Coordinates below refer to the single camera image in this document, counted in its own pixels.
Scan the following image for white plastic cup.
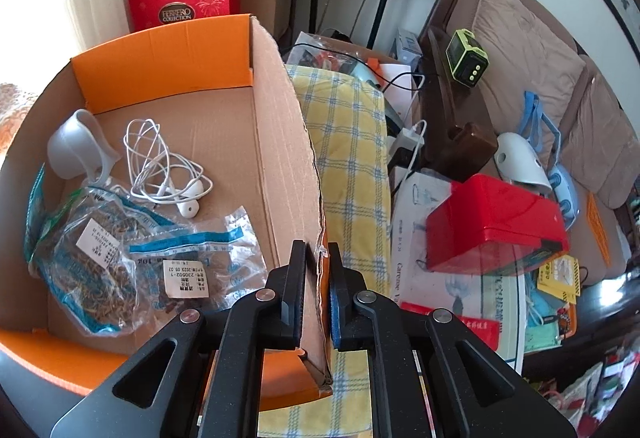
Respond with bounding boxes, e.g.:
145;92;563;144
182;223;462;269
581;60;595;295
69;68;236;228
47;110;122;189

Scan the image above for yellow plaid tablecloth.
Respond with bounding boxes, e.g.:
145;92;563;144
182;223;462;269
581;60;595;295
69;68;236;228
257;65;393;438

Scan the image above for fluffy pink pouch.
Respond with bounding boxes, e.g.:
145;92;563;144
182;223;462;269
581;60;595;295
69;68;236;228
0;82;38;153

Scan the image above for white dome-shaped device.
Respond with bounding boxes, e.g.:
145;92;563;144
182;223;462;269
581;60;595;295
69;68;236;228
495;132;553;191

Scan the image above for yellow packet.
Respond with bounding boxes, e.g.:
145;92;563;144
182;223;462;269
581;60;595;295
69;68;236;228
537;255;583;303

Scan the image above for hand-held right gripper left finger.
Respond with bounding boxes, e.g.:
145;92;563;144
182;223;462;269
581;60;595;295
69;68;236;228
57;240;308;438

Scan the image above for white wired earphones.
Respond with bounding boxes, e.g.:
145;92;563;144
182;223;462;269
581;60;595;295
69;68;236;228
122;118;213;219

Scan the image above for small white and blue box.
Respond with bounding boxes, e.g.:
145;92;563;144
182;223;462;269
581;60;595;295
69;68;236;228
392;30;423;68

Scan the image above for orange paper sheet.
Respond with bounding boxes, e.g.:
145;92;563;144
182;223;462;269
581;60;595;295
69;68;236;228
585;193;613;269

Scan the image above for red envelope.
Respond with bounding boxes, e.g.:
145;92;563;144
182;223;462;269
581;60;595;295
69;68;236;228
400;300;501;351

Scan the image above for clear bag of golden herbs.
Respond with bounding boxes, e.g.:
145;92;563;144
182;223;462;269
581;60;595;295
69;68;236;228
25;163;151;336

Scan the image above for green and black radio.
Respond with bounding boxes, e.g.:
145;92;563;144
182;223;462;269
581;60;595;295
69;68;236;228
446;30;487;88

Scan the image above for white charger with cable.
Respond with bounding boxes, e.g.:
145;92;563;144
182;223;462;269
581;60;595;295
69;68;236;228
387;120;428;169

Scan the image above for bright red chocolate gift bag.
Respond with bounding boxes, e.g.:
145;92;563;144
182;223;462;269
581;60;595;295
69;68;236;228
128;0;241;36

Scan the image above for clear bag of dark herbs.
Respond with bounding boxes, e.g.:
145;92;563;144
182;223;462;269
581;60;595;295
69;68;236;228
127;208;268;319

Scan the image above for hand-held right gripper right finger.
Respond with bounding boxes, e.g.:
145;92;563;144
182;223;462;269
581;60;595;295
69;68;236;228
327;242;578;438

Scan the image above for blue and white massager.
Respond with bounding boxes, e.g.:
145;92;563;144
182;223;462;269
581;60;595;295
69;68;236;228
547;163;581;229

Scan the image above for red plastic box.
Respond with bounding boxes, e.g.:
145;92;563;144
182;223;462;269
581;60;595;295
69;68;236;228
425;174;571;275

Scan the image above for blue strap bag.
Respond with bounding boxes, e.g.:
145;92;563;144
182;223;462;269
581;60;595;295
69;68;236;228
522;90;563;169

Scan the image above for orange-edged cardboard box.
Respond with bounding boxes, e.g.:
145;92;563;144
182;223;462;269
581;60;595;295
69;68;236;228
0;14;335;411

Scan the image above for brown sofa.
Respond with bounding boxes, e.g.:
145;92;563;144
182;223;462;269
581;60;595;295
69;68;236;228
417;0;640;279

